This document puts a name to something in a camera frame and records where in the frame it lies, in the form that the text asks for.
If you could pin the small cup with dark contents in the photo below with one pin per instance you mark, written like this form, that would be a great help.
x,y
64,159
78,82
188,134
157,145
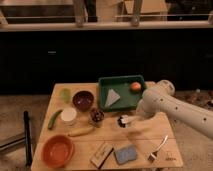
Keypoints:
x,y
96,117

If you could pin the purple bowl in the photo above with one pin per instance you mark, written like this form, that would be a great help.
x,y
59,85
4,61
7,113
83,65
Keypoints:
x,y
83,100

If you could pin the orange fruit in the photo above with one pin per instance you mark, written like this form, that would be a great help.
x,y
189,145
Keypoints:
x,y
135,87

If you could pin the white round container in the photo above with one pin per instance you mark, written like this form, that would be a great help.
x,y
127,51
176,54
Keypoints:
x,y
68,115

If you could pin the green plastic tray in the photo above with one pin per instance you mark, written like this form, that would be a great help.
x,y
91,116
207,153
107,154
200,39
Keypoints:
x,y
121,84

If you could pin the metal fork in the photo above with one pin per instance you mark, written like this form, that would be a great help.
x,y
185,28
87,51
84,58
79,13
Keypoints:
x,y
153,155

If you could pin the green cucumber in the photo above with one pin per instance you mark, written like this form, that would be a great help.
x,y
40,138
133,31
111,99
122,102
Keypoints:
x,y
53,119

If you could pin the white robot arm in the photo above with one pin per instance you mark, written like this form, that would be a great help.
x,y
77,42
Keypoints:
x,y
159,98

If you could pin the wooden table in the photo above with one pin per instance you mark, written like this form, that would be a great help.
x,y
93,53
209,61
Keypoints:
x,y
146,136

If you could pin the blue sponge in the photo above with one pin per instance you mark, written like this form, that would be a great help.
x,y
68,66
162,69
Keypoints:
x,y
125,154

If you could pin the black bar on floor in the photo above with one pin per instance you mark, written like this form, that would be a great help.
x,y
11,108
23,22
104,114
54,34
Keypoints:
x,y
27,139

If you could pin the wooden block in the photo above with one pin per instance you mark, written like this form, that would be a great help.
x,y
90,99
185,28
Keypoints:
x,y
101,154

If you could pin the orange bowl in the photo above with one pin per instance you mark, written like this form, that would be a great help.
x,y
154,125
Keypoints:
x,y
57,151

